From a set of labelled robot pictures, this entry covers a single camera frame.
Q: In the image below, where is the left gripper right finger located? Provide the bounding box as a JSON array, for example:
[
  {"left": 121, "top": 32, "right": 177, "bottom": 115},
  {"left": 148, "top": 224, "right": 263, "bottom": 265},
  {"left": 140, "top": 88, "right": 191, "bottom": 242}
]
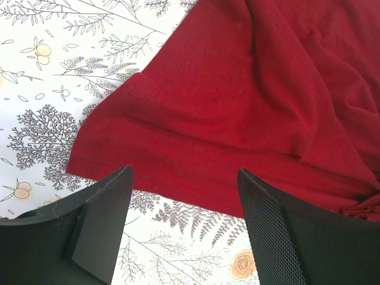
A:
[{"left": 237, "top": 169, "right": 379, "bottom": 284}]

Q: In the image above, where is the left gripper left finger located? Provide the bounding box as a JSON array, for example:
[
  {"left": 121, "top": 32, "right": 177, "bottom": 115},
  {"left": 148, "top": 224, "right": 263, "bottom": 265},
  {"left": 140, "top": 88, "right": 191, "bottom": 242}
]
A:
[{"left": 1, "top": 166, "right": 134, "bottom": 284}]

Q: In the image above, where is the red t-shirt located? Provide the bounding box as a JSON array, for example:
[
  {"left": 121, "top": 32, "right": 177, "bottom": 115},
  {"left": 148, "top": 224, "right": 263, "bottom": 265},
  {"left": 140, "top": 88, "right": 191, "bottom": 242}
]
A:
[{"left": 66, "top": 0, "right": 379, "bottom": 221}]

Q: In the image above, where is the floral table mat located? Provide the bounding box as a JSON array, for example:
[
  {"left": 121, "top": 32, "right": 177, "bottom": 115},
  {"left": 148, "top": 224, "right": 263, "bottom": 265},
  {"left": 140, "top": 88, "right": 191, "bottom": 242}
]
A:
[{"left": 1, "top": 1, "right": 259, "bottom": 284}]

